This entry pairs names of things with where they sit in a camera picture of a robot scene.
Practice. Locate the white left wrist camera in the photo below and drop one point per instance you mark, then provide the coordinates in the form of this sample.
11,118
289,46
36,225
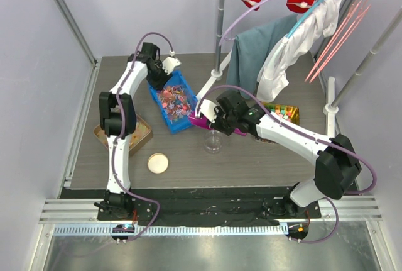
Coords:
171,63

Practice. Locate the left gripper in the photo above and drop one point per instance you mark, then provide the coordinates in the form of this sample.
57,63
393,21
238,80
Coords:
160,84

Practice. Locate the white shirt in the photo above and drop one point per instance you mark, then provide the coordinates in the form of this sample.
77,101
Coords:
321,22

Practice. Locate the purple plastic scoop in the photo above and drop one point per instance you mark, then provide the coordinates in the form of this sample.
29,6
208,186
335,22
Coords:
204,123

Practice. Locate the purple hanger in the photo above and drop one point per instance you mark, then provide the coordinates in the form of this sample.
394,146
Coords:
224,36

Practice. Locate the pink hangers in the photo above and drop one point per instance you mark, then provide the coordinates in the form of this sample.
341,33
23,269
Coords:
355,15

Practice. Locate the teal cloth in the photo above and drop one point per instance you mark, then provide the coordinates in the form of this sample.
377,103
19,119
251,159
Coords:
250,49

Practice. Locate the gold tin of star candies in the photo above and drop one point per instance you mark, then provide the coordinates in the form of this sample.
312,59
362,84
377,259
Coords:
288,113

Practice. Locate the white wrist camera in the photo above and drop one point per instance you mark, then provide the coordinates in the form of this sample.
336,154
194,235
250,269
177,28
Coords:
206,109
171,63

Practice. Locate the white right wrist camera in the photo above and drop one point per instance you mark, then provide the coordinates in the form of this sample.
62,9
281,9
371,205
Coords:
206,109

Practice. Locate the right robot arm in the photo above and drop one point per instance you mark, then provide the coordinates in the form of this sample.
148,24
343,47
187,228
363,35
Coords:
334,159

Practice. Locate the pile of lollipop candies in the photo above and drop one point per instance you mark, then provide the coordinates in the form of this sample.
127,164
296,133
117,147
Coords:
175,102

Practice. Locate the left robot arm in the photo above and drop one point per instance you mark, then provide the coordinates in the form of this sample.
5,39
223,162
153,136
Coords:
118,120

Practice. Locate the clear plastic jar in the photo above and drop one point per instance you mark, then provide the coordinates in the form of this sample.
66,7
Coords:
213,141

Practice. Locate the blue hanger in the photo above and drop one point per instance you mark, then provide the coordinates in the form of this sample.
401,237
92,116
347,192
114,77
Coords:
306,13

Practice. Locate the white cable duct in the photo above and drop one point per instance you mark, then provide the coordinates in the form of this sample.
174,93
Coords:
123,230

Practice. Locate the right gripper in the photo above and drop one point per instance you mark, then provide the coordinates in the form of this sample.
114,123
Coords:
216,125

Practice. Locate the brown tin of candies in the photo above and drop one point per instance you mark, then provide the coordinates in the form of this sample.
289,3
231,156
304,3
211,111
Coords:
140,137

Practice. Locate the cream jar lid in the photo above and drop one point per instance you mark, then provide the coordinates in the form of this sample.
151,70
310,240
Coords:
158,163

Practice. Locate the grey clothes rack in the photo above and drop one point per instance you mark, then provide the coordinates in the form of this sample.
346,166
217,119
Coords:
331,108

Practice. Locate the blue plastic bin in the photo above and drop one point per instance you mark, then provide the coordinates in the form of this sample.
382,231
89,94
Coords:
177,79

